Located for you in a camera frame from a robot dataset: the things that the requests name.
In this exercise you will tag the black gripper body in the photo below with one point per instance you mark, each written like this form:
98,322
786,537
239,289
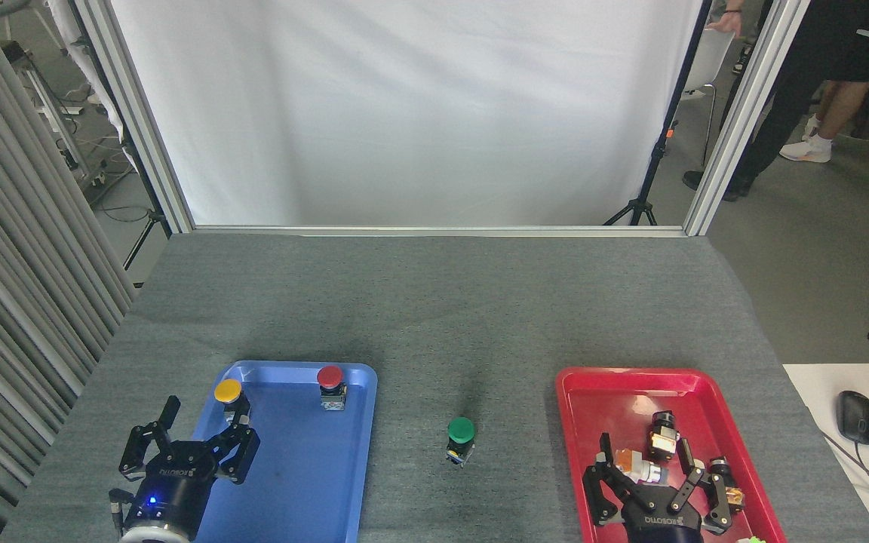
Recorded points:
174,486
664,524

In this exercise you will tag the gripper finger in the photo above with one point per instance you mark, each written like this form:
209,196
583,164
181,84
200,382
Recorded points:
713,505
600,490
139,452
240,452

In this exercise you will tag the green push button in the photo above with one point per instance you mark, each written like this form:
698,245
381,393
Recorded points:
461,430

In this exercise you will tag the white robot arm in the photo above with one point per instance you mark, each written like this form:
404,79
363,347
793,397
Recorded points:
144,538

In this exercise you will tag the yellow push button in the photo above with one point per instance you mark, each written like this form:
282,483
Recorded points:
228,390

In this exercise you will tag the red push button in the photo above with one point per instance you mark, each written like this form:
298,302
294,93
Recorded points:
330,375

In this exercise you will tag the person's hand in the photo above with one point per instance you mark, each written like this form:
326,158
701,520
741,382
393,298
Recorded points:
729,21

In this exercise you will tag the small green object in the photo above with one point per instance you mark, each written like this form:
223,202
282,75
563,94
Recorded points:
753,540

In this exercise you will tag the blue plastic tray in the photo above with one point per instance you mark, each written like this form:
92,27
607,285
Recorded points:
306,467

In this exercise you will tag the red plastic tray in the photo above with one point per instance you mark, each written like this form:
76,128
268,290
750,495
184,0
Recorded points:
593,407

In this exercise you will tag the white desk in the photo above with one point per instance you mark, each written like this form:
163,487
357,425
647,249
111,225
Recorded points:
819,392

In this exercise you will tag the black computer mouse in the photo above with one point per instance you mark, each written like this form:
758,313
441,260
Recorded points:
857,416

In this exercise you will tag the grey ribbed curtain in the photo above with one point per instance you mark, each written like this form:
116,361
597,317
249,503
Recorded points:
12,302

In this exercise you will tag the black light stand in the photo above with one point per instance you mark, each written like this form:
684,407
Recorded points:
149,219

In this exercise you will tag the silver aluminium crossbar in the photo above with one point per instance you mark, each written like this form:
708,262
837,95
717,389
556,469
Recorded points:
442,231

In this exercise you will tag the black tripod stand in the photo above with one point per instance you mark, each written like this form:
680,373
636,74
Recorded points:
657,154

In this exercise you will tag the metal equipment rack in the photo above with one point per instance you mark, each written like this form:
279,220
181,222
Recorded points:
42,98

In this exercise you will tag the white backdrop cloth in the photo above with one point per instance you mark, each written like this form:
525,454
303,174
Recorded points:
404,113

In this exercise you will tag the person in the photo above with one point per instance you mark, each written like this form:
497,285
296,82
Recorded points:
789,90
842,105

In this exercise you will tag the white chair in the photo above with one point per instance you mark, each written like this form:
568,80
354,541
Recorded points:
710,60

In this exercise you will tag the black and amber switch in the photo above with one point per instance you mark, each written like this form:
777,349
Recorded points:
730,486

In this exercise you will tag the orange and white switch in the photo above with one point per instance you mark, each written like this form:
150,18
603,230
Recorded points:
640,466

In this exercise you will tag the black and gold switch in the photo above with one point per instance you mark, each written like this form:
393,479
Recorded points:
662,437

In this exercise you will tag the silver aluminium post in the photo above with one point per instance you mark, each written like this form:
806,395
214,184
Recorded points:
744,113
133,113

